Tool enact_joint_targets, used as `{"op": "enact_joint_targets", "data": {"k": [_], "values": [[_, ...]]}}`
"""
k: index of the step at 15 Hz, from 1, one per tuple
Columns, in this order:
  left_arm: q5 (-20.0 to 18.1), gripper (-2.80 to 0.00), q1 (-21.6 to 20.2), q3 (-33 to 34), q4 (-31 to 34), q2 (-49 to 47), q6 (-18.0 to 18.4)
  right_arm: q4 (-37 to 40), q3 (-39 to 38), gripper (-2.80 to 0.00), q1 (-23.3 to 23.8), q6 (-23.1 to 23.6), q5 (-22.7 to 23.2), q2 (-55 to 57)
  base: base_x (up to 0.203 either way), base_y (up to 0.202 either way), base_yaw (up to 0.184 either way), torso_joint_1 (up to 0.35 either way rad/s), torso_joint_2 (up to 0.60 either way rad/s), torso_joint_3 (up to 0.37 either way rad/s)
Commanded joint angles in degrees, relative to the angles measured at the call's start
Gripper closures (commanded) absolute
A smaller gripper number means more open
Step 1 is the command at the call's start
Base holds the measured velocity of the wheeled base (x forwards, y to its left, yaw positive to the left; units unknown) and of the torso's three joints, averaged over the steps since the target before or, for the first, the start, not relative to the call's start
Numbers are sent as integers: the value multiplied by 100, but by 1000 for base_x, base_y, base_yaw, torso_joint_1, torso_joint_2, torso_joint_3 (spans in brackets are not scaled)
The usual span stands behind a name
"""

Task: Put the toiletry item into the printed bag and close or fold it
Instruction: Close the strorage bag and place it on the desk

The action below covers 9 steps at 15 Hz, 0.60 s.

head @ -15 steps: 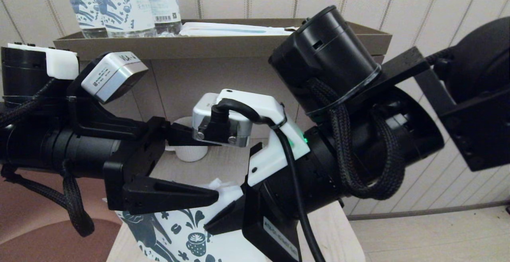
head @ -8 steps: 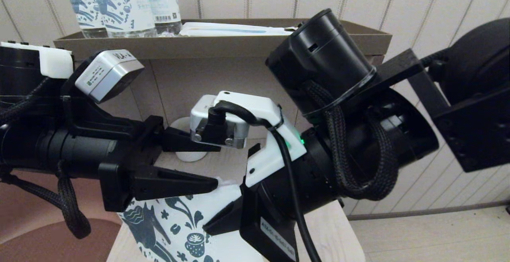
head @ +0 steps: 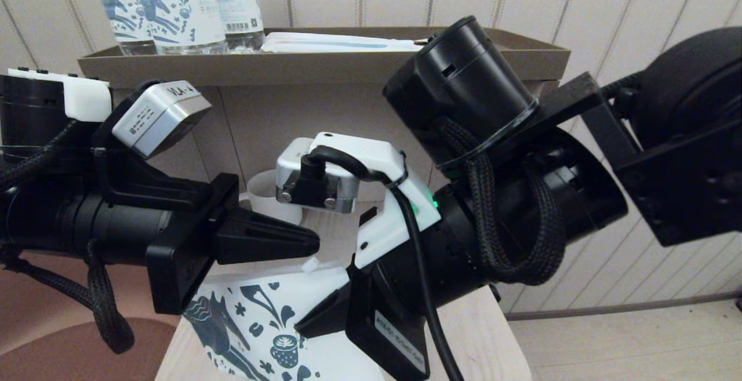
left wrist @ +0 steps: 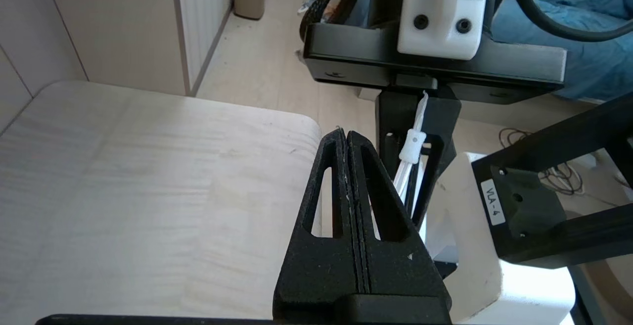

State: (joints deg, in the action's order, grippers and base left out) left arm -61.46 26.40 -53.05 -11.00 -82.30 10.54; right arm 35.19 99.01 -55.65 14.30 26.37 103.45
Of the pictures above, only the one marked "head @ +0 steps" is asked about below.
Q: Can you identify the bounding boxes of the white ribbed mug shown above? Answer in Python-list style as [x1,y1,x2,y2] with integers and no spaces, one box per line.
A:
[239,169,303,226]

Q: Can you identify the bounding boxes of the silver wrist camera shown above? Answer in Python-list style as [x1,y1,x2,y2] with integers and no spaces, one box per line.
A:
[275,137,363,215]
[111,81,213,159]

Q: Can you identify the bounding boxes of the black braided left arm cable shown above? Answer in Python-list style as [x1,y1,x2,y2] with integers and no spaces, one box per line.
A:
[0,120,135,355]

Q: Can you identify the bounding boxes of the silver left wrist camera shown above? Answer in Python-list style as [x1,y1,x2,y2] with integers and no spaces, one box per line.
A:
[111,81,213,159]

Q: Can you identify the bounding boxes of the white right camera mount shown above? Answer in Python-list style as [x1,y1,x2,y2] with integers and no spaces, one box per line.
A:
[310,132,442,270]

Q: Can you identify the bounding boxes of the white horse-print zipper pouch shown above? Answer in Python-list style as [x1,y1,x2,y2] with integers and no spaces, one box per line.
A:
[183,257,386,381]

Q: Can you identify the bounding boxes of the brown desk shelf unit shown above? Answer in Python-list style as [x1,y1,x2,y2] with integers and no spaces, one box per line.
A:
[77,27,571,208]

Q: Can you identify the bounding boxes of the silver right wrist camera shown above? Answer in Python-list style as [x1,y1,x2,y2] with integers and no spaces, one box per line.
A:
[275,137,363,215]

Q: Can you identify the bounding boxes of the horse label water bottle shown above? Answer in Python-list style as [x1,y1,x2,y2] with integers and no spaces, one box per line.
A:
[123,0,228,56]
[87,0,156,57]

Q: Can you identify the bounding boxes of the barcode label water bottle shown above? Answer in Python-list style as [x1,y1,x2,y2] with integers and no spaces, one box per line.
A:
[208,0,264,54]

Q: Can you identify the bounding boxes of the pink upholstered chair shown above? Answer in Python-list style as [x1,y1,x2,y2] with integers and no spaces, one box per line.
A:
[0,253,181,381]

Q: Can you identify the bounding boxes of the white packet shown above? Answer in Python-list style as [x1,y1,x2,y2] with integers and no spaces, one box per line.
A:
[260,32,425,53]

